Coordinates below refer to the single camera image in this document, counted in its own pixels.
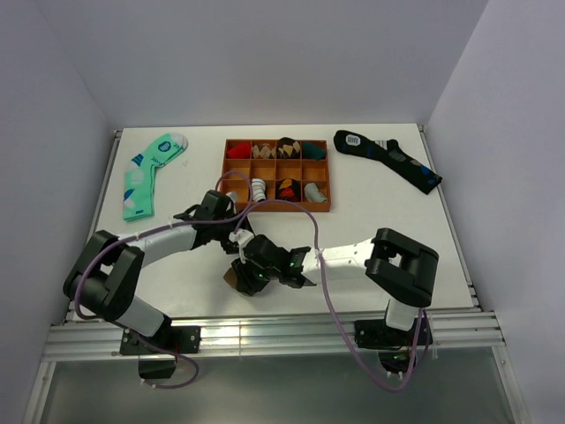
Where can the grey rolled sock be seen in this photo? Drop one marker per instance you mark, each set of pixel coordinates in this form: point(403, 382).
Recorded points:
point(314, 194)

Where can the brown argyle rolled sock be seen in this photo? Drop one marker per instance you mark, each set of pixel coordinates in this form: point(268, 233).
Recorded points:
point(288, 148)

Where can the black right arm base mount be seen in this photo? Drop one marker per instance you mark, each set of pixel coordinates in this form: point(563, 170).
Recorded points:
point(393, 345)

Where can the black blue patterned sock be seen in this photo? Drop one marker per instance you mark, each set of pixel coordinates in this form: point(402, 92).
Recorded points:
point(389, 153)

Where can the white striped rolled sock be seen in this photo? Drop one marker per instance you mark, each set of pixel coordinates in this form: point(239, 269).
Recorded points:
point(259, 187)

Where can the aluminium table edge rail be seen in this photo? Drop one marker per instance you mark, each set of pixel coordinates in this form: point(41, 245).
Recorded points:
point(365, 197)

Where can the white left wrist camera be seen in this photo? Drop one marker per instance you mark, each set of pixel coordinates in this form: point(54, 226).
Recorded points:
point(233, 196)

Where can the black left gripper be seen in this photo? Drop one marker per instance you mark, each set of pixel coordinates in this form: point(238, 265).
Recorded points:
point(228, 247)

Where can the dark teal rolled sock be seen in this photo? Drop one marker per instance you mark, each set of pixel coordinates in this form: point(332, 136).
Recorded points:
point(311, 151)

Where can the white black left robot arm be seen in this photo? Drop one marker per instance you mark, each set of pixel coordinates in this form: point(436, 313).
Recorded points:
point(104, 278)

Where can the black red argyle rolled sock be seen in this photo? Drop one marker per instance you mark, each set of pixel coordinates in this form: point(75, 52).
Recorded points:
point(288, 189)

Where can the mint green patterned sock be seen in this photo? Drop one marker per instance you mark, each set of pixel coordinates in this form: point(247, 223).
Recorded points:
point(139, 177)

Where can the tan brown ribbed sock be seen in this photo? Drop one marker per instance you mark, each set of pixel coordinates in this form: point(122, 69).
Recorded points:
point(229, 277)

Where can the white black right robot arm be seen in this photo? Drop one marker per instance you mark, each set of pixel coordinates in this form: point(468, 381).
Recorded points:
point(402, 267)

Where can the beige argyle rolled sock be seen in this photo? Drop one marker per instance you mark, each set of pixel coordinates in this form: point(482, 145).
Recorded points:
point(263, 151)

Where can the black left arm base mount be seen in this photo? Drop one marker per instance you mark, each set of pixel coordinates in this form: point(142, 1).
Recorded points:
point(160, 356)

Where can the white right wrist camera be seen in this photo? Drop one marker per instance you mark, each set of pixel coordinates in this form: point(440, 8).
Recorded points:
point(242, 238)

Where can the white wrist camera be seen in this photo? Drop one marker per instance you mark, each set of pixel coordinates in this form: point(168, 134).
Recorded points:
point(242, 238)
point(233, 196)

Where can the orange compartment tray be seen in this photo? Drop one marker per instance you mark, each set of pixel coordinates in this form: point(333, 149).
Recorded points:
point(237, 175)

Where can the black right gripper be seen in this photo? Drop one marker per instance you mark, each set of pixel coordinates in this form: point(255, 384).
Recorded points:
point(247, 284)

